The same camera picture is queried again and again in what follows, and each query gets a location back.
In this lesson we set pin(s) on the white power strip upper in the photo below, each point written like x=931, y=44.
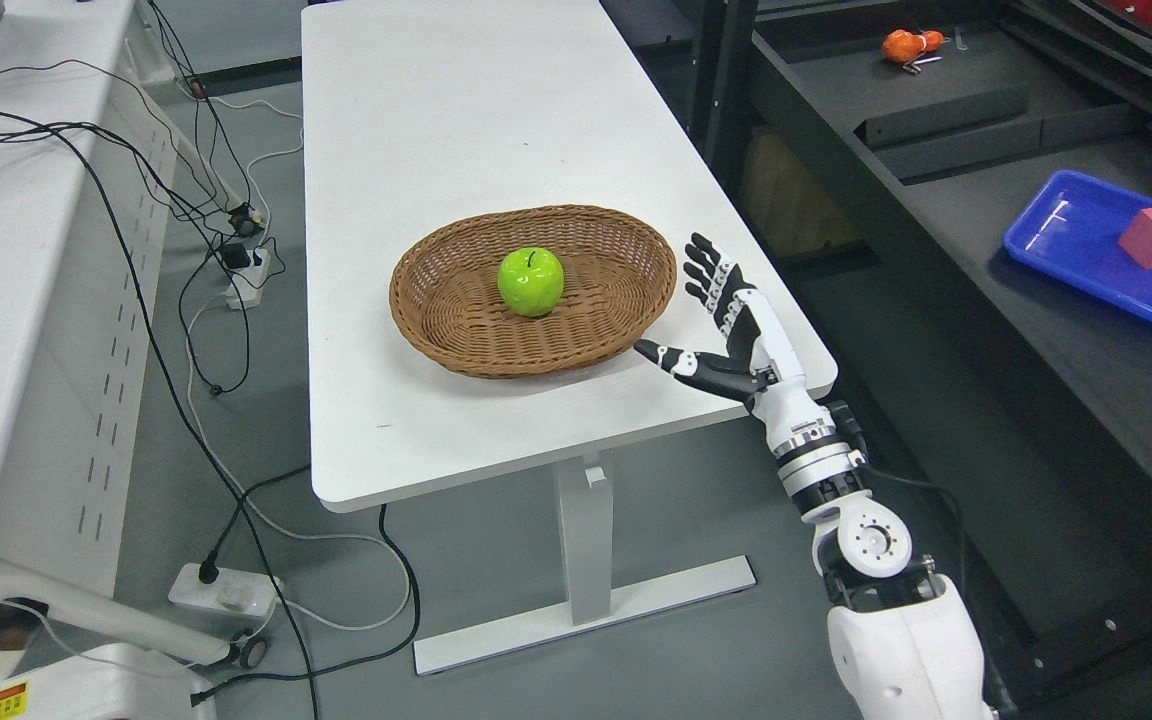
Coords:
x=245, y=284

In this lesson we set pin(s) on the brown wicker basket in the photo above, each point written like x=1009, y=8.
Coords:
x=619, y=275

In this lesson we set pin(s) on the white power strip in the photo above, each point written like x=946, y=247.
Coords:
x=244, y=594
x=245, y=284

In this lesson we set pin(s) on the orange toy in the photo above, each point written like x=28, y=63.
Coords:
x=905, y=49

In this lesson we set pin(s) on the black shelf rack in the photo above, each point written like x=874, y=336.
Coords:
x=1028, y=399

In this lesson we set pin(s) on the blue plastic tray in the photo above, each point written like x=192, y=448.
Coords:
x=1069, y=231

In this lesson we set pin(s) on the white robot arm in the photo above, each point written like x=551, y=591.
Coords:
x=901, y=638

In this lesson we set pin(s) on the white desk left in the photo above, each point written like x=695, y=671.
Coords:
x=80, y=247

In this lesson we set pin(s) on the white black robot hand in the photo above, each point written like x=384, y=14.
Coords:
x=761, y=368

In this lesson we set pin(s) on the green apple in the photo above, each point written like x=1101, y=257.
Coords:
x=531, y=281

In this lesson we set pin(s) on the white table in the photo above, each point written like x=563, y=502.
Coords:
x=484, y=169

